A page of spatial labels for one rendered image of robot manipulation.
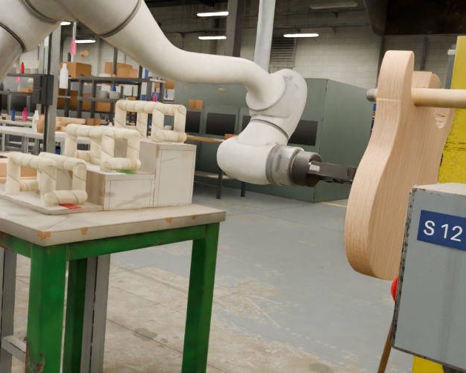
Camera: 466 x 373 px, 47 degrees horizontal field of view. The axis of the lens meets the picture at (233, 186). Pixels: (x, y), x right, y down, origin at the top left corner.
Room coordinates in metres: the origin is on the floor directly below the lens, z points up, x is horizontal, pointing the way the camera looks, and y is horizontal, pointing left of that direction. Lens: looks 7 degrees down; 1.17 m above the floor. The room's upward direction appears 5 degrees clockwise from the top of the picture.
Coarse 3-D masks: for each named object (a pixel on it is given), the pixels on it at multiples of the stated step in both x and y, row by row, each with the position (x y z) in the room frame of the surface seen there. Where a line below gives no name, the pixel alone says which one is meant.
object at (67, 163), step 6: (42, 156) 1.40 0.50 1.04; (48, 156) 1.39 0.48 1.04; (54, 156) 1.37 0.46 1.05; (60, 156) 1.36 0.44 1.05; (66, 156) 1.35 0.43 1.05; (60, 162) 1.34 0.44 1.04; (66, 162) 1.33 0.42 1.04; (72, 162) 1.31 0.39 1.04; (78, 162) 1.30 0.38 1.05; (84, 162) 1.31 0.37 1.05; (66, 168) 1.33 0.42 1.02; (72, 168) 1.31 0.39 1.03
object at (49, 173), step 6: (42, 168) 1.24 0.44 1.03; (48, 168) 1.24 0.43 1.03; (54, 168) 1.24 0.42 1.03; (42, 174) 1.24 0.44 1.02; (48, 174) 1.24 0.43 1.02; (54, 174) 1.25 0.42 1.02; (42, 180) 1.24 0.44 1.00; (48, 180) 1.24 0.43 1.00; (54, 180) 1.25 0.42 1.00; (42, 186) 1.24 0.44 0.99; (48, 186) 1.24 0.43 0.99; (54, 186) 1.25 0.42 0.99; (42, 192) 1.24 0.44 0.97; (42, 198) 1.24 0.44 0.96; (42, 204) 1.24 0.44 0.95; (48, 204) 1.24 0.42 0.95; (54, 204) 1.25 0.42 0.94
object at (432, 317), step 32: (416, 192) 0.62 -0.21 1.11; (448, 192) 0.60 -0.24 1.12; (416, 224) 0.62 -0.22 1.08; (448, 224) 0.60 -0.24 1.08; (416, 256) 0.62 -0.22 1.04; (448, 256) 0.60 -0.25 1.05; (416, 288) 0.61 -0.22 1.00; (448, 288) 0.59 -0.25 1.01; (416, 320) 0.61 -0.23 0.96; (448, 320) 0.59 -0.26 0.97; (416, 352) 0.61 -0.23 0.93; (448, 352) 0.59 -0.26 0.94
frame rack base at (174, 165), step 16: (144, 144) 1.47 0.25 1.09; (160, 144) 1.44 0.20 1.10; (176, 144) 1.48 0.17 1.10; (144, 160) 1.46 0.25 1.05; (160, 160) 1.44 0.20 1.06; (176, 160) 1.49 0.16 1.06; (192, 160) 1.53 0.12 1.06; (160, 176) 1.45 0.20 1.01; (176, 176) 1.49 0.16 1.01; (192, 176) 1.54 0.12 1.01; (160, 192) 1.45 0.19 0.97; (176, 192) 1.49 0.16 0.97
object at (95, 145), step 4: (92, 140) 1.53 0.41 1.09; (96, 140) 1.53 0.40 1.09; (100, 140) 1.54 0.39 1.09; (92, 144) 1.53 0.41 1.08; (96, 144) 1.53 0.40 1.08; (100, 144) 1.54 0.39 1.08; (92, 148) 1.53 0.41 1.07; (96, 148) 1.53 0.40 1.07; (100, 148) 1.54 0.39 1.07; (92, 152) 1.53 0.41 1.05; (96, 152) 1.53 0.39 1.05; (100, 152) 1.54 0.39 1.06; (92, 156) 1.53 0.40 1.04; (96, 156) 1.53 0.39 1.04; (100, 156) 1.54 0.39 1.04; (92, 160) 1.53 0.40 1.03; (96, 160) 1.53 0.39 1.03; (100, 160) 1.54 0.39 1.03
